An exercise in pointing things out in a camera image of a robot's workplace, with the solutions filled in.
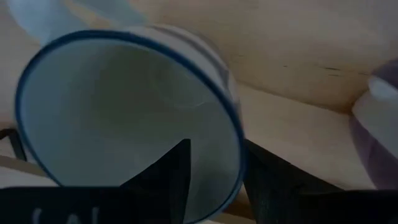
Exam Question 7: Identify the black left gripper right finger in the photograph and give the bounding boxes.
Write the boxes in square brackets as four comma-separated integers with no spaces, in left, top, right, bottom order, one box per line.
[243,139,343,224]

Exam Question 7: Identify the white mug with blue rim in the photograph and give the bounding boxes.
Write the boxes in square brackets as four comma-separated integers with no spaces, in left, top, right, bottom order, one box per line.
[6,0,248,224]

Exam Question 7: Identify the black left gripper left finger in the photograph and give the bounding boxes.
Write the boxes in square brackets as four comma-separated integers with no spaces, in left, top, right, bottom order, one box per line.
[120,138,192,224]

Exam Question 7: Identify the wooden shelf rack black frame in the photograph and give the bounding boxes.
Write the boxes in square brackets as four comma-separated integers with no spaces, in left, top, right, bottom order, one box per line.
[0,82,379,224]

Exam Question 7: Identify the purple and white striped mug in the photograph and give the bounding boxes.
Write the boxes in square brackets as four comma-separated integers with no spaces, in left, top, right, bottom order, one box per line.
[348,58,398,190]

